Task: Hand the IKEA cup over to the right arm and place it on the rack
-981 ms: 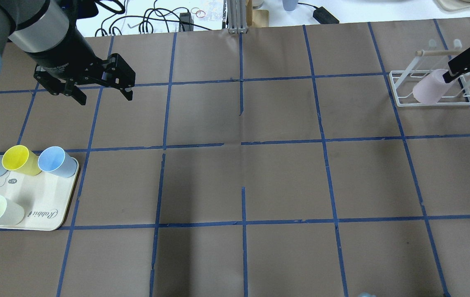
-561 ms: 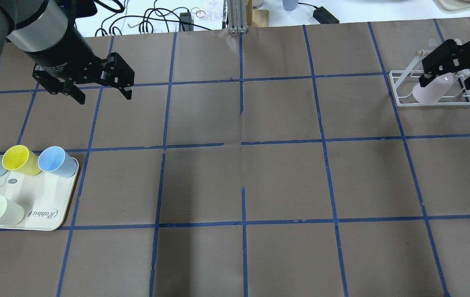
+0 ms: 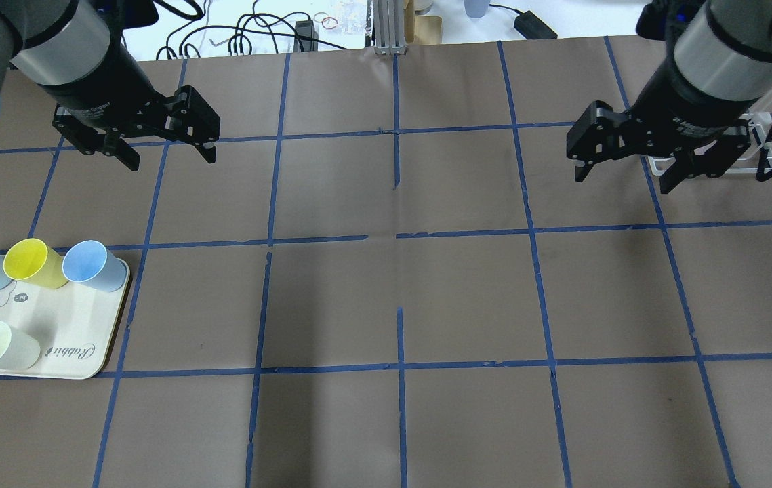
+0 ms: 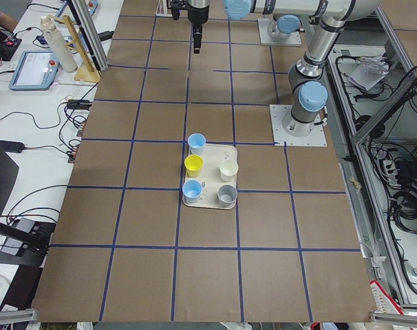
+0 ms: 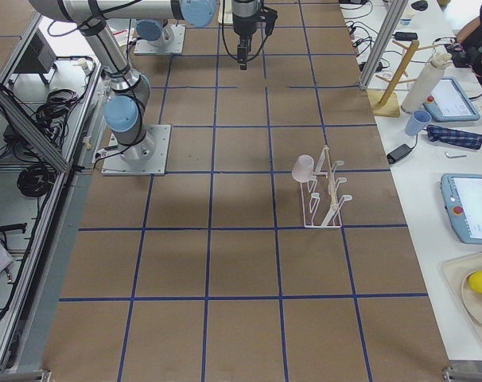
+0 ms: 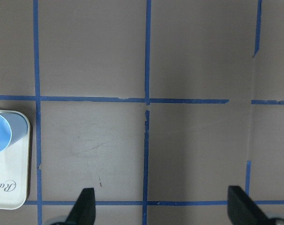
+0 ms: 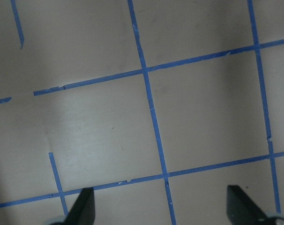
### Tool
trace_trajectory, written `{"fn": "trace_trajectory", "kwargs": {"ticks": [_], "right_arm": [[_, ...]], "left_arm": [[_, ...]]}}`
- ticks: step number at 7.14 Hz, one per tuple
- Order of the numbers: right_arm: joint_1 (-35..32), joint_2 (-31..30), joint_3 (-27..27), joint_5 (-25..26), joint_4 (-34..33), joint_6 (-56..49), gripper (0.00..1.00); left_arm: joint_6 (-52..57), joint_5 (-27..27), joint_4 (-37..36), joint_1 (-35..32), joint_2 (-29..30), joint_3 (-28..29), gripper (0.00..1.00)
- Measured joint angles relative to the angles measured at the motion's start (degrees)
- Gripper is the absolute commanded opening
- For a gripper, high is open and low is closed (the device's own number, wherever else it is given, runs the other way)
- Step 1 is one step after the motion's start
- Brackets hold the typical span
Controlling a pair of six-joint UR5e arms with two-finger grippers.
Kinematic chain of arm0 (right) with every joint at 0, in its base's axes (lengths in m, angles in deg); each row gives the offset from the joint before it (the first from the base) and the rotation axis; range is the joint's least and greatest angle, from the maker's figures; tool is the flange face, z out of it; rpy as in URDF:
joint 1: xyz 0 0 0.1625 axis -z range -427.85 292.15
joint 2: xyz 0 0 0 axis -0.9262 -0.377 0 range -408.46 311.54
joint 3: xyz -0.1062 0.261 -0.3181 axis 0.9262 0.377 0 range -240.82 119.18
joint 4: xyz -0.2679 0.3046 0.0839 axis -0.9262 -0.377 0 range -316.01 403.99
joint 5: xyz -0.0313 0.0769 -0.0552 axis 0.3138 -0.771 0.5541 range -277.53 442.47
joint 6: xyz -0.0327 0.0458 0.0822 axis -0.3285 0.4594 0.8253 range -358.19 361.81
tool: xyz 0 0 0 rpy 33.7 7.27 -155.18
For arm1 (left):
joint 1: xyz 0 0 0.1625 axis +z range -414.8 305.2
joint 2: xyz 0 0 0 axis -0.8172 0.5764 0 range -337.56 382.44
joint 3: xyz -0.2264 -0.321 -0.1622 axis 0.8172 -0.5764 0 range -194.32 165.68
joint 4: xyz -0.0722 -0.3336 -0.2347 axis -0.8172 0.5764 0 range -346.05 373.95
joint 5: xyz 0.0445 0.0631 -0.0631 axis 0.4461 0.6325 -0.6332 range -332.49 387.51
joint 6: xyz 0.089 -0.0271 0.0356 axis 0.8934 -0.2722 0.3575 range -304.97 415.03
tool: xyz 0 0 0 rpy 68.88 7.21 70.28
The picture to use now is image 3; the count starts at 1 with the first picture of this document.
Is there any white wire cup rack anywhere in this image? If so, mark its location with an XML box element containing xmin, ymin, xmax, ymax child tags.
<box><xmin>649</xmin><ymin>95</ymin><xmax>772</xmax><ymax>177</ymax></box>

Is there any black power adapter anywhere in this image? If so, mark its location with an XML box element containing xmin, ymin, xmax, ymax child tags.
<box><xmin>513</xmin><ymin>10</ymin><xmax>558</xmax><ymax>40</ymax></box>

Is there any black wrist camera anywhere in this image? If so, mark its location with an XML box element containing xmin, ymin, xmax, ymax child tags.
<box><xmin>634</xmin><ymin>1</ymin><xmax>705</xmax><ymax>41</ymax></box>
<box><xmin>91</xmin><ymin>1</ymin><xmax>159</xmax><ymax>31</ymax></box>

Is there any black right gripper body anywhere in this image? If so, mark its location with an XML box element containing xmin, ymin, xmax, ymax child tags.
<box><xmin>566</xmin><ymin>61</ymin><xmax>752</xmax><ymax>172</ymax></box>

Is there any aluminium frame post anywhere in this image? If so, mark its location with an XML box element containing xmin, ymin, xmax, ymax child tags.
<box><xmin>368</xmin><ymin>1</ymin><xmax>409</xmax><ymax>56</ymax></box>

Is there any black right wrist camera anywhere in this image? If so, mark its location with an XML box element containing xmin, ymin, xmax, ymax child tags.
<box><xmin>634</xmin><ymin>1</ymin><xmax>705</xmax><ymax>41</ymax></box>

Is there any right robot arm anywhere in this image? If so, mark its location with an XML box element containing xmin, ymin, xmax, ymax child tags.
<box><xmin>565</xmin><ymin>1</ymin><xmax>772</xmax><ymax>194</ymax></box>

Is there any yellow plastic cup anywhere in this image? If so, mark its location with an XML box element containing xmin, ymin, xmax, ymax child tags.
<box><xmin>2</xmin><ymin>238</ymin><xmax>68</xmax><ymax>289</ymax></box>

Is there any wooden mug stand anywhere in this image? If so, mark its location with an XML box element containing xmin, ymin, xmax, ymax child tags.
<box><xmin>402</xmin><ymin>1</ymin><xmax>443</xmax><ymax>45</ymax></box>

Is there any light blue cup far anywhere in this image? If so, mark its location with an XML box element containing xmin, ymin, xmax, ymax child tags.
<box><xmin>62</xmin><ymin>240</ymin><xmax>129</xmax><ymax>293</ymax></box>

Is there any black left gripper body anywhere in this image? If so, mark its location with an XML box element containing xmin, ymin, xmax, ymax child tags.
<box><xmin>52</xmin><ymin>44</ymin><xmax>221</xmax><ymax>155</ymax></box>

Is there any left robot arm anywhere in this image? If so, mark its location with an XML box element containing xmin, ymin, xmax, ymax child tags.
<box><xmin>0</xmin><ymin>1</ymin><xmax>221</xmax><ymax>171</ymax></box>

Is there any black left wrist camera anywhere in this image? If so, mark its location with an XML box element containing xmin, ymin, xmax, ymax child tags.
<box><xmin>91</xmin><ymin>1</ymin><xmax>159</xmax><ymax>31</ymax></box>

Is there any cream plastic tray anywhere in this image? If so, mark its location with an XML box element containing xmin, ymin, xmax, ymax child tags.
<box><xmin>0</xmin><ymin>271</ymin><xmax>131</xmax><ymax>380</ymax></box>

